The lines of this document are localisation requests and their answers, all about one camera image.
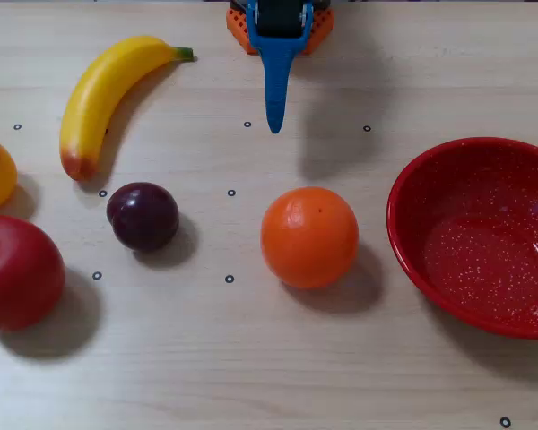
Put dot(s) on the yellow toy banana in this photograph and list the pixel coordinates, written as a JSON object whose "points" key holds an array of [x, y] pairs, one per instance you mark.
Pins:
{"points": [[94, 98]]}

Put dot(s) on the red toy apple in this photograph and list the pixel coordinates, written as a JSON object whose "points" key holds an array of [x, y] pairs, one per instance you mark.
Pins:
{"points": [[18, 273]]}

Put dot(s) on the orange robot base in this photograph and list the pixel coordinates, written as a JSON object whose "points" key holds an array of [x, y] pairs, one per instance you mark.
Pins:
{"points": [[235, 27]]}

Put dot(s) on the dark purple toy plum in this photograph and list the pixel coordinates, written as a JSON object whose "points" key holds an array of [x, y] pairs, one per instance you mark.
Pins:
{"points": [[143, 217]]}

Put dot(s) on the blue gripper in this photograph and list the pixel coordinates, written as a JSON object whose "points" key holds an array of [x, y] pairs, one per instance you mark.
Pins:
{"points": [[276, 49]]}

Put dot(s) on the orange toy orange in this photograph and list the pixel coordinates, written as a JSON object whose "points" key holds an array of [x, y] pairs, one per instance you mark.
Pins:
{"points": [[309, 237]]}

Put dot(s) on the dark grey table clamp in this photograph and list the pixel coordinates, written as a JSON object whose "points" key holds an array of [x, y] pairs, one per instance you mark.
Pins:
{"points": [[237, 3], [322, 3]]}

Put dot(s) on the red speckled bowl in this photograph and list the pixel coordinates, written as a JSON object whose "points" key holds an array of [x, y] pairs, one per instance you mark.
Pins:
{"points": [[475, 269]]}

